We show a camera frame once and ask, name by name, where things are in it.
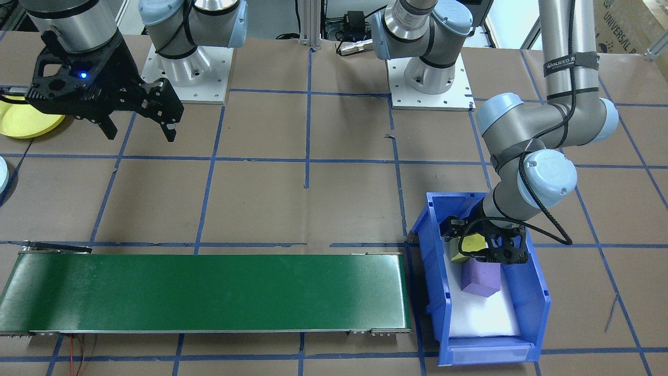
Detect green conveyor belt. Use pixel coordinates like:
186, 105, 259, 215
0, 241, 413, 337

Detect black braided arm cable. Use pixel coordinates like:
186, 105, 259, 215
457, 0, 577, 262

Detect red black conveyor wire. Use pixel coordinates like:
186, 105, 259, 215
70, 334, 88, 376

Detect yellow plate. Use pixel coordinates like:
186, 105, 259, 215
0, 94, 66, 139

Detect silver cylindrical connector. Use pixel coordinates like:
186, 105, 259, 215
337, 39, 374, 55

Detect blue plastic storage bin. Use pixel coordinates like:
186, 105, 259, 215
411, 192, 552, 366

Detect white foam pad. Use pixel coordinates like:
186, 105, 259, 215
443, 251, 521, 337

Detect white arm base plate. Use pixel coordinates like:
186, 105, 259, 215
134, 44, 232, 105
387, 52, 475, 111

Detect purple foam block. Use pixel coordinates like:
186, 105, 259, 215
460, 257, 503, 298

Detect yellow foam block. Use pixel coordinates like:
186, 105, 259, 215
450, 234, 488, 267

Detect brown cardboard box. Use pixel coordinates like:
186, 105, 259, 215
592, 0, 668, 55

